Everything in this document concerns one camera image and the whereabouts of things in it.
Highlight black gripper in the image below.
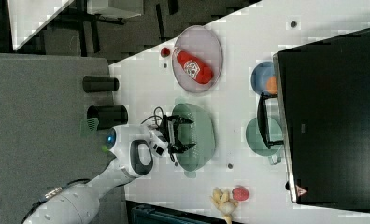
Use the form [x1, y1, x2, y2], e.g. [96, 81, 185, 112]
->
[158, 115, 195, 154]

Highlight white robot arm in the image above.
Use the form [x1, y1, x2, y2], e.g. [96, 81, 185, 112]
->
[21, 115, 194, 224]

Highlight red ketchup bottle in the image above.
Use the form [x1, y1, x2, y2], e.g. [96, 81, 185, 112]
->
[173, 48, 214, 85]

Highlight black frying pan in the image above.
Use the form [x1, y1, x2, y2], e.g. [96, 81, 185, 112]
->
[87, 105, 128, 130]

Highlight yellow banana bunch toy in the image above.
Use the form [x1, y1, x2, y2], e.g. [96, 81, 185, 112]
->
[210, 188, 238, 224]

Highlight small red strawberry toy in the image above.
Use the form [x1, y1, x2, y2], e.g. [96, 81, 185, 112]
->
[161, 48, 170, 58]

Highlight blue bowl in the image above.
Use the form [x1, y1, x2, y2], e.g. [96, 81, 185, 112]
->
[250, 62, 276, 96]

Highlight green pear toy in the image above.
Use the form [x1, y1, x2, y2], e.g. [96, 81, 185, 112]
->
[101, 146, 109, 153]

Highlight grey oval plate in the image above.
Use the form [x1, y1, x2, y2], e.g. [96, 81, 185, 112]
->
[171, 25, 223, 94]

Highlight mint green plastic strainer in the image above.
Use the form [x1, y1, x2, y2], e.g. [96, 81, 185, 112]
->
[172, 103, 216, 178]

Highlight green slotted spatula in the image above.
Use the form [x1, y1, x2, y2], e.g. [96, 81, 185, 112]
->
[80, 118, 99, 137]

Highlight black cylinder cup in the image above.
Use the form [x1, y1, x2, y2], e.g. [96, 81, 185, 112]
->
[82, 76, 120, 93]

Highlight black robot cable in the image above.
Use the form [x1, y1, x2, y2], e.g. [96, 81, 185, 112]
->
[140, 106, 166, 129]

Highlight orange carrot toy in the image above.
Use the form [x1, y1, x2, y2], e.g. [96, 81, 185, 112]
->
[265, 77, 278, 95]

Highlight white side table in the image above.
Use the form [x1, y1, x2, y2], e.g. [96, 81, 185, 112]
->
[7, 0, 74, 50]

